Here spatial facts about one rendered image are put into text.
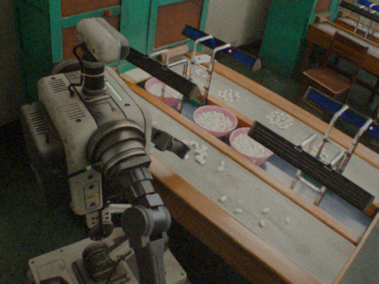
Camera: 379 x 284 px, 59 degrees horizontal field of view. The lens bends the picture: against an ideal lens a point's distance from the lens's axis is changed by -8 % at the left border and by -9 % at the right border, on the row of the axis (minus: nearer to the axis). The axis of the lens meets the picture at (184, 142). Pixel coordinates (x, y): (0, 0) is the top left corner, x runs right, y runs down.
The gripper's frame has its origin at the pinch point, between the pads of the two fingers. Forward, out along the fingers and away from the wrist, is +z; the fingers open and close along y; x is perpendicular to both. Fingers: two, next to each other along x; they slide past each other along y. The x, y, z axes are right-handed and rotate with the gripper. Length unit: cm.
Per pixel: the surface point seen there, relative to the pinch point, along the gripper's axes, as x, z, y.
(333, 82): -119, 204, 10
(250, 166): -10.4, 22.3, -24.2
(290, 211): -3, 18, -57
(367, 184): -38, 61, -78
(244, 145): -17.4, 34.0, -10.7
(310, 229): -2, 17, -70
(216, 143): -10.2, 21.7, -1.2
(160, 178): 16.6, -11.2, -2.1
